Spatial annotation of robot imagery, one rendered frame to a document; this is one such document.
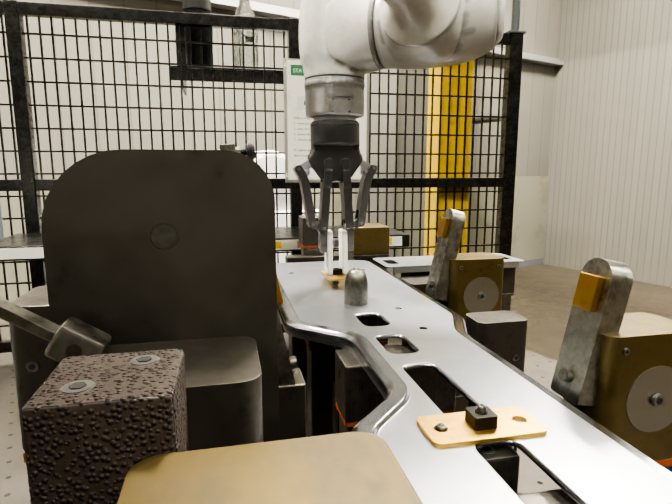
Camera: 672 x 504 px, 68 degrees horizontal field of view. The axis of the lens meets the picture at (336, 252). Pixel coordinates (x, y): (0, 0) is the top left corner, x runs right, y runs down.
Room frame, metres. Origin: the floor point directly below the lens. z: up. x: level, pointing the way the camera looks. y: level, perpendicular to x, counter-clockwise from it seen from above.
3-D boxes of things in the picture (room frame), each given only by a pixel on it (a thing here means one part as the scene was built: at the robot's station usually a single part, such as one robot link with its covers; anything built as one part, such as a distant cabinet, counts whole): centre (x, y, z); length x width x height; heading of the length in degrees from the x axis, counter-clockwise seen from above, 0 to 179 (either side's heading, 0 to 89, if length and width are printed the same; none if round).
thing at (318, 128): (0.78, 0.00, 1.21); 0.08 x 0.07 x 0.09; 103
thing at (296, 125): (1.34, 0.02, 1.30); 0.23 x 0.02 x 0.31; 103
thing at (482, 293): (0.77, -0.23, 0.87); 0.12 x 0.07 x 0.35; 103
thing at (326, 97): (0.78, 0.00, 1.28); 0.09 x 0.09 x 0.06
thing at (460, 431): (0.32, -0.10, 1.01); 0.08 x 0.04 x 0.01; 102
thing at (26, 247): (1.16, 0.29, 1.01); 0.90 x 0.22 x 0.03; 103
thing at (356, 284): (0.66, -0.03, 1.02); 0.03 x 0.03 x 0.07
